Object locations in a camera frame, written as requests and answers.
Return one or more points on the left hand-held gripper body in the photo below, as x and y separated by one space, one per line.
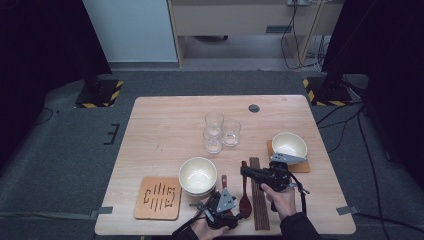
221 218

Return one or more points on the white power strip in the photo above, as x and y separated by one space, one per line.
298 2

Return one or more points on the dark red wooden spoon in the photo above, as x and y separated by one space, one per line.
245 205
224 181

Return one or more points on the carved wooden trivet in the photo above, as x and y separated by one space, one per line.
156 186
301 167

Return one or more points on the dark round table grommet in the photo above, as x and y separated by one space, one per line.
254 108

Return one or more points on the white cabinet panel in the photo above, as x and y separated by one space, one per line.
133 30

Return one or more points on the black curtain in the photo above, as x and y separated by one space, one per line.
40 50
390 50

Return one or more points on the person's left hand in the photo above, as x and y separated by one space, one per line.
205 233

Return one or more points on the grey tape strip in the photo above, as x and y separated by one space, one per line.
348 210
103 210

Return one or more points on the cream ceramic bowl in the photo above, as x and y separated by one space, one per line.
289 145
197 175
200 195

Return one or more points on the clear drinking glass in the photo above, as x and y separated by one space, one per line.
231 133
214 120
212 143

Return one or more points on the beige wooden desk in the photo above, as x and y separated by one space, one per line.
233 20

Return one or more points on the person's right hand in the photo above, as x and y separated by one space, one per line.
283 201

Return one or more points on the row of brown chopsticks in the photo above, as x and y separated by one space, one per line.
261 213

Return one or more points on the black striped stand base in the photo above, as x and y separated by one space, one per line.
328 93
98 95

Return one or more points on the black floor tape mark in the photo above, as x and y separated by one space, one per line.
115 133

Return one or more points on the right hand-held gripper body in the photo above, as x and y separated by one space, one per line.
275 176

